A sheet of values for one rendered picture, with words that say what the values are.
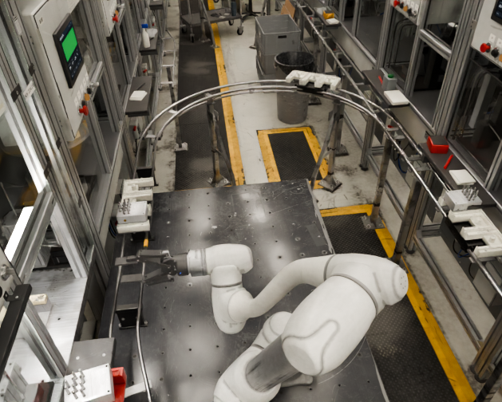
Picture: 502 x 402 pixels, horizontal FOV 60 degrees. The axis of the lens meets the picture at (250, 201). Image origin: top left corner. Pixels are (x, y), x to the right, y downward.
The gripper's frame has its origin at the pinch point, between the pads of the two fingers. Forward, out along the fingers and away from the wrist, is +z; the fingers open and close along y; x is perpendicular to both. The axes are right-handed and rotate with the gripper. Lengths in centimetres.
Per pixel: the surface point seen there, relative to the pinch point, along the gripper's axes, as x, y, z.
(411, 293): -59, -111, -145
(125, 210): -54, -20, 10
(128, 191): -77, -26, 12
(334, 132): -174, -62, -122
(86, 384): 32.2, -10.5, 10.2
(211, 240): -55, -45, -26
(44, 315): -1.9, -21.0, 33.6
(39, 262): -24.7, -17.4, 39.8
